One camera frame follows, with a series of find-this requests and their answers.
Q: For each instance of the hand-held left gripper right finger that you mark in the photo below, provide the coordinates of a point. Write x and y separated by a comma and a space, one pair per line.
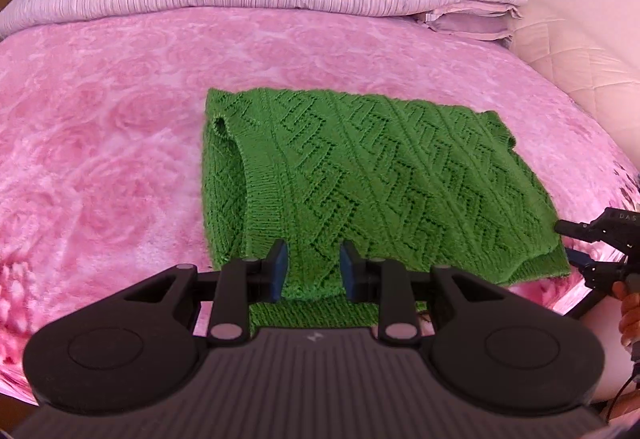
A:
348, 271

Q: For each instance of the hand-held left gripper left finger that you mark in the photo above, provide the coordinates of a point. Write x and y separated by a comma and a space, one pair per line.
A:
280, 271

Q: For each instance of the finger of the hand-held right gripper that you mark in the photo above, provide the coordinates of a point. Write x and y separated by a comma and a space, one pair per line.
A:
585, 266
575, 229

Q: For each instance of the green knitted sweater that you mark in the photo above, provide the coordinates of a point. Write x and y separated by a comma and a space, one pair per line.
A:
360, 169

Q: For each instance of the person's right hand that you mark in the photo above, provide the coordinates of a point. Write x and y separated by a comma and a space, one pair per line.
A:
629, 314

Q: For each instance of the cream quilted headboard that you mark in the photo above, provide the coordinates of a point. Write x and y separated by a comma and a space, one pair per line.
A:
585, 64

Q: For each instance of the pink floral blanket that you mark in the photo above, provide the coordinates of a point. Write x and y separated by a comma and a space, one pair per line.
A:
100, 144

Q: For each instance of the pink pillow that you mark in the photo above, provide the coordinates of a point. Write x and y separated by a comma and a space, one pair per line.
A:
470, 21

